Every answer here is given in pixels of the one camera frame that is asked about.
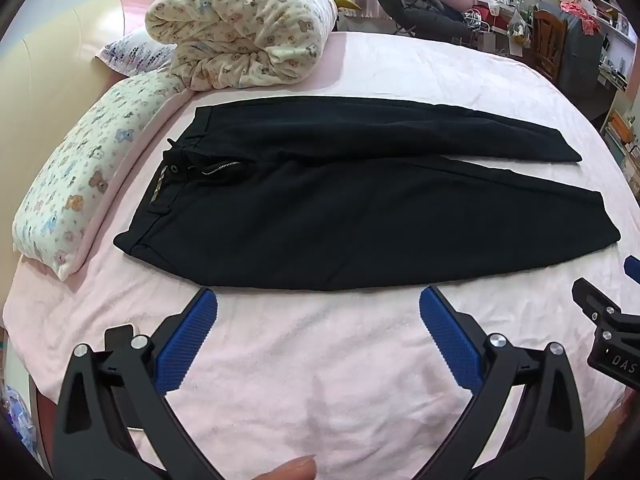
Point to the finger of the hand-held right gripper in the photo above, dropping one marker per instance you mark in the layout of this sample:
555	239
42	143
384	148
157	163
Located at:
634	269
602	310

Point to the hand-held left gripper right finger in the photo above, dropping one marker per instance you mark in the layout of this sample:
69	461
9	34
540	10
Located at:
450	340

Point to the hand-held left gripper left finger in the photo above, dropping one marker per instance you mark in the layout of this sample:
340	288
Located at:
186	342

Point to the black pants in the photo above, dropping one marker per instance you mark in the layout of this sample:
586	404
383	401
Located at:
350	210

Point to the person's left hand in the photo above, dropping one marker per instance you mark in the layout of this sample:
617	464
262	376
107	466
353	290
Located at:
292	470

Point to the blue plastic bag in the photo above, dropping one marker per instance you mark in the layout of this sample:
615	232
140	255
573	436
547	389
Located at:
12	412

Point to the bear print pillow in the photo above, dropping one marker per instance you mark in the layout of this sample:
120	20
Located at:
85	170

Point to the wooden chair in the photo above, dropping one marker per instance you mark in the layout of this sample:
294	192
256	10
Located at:
547	40

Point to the purple print white pillow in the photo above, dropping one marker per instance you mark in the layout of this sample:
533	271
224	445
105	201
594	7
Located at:
132	50

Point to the rolled bear print blanket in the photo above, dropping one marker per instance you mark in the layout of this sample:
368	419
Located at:
240	30

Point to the cream headboard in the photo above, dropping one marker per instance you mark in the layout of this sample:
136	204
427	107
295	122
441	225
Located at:
55	45

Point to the pile of dark clothes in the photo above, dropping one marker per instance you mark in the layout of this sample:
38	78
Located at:
410	0

